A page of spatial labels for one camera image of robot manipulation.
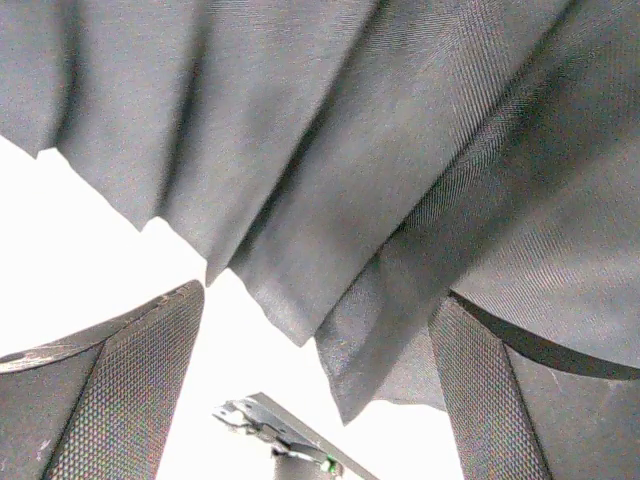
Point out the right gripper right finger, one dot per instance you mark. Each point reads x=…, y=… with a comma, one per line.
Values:
x=523, y=407

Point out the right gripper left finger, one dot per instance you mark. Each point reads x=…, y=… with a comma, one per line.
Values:
x=99, y=404

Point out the black pleated skirt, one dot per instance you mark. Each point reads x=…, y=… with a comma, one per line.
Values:
x=351, y=161

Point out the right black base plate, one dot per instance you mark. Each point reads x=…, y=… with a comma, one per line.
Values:
x=298, y=451

